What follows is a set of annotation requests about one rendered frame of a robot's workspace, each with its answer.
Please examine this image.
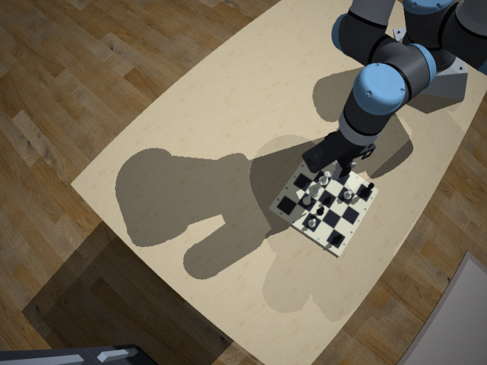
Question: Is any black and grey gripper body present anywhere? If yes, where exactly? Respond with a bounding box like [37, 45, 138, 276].
[337, 143, 376, 166]

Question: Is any black and white chessboard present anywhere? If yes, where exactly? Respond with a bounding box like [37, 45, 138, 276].
[269, 160, 379, 257]

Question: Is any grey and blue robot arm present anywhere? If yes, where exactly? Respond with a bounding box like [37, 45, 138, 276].
[302, 0, 487, 173]

